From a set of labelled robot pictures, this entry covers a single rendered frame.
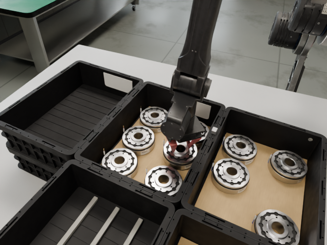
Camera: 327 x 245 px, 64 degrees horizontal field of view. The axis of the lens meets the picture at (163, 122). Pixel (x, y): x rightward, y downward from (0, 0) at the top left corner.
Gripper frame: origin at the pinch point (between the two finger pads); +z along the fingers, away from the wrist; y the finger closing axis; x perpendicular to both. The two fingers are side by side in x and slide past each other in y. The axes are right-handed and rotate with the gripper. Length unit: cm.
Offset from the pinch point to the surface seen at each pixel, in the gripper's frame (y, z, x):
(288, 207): 21.5, 4.7, -24.7
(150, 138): -6.9, 2.3, 7.9
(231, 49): 148, 102, 193
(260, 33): 208, 105, 220
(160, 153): -5.2, 5.0, 3.2
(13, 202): -52, 17, 8
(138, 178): -13.9, 4.4, -3.5
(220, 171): 8.1, 1.6, -10.5
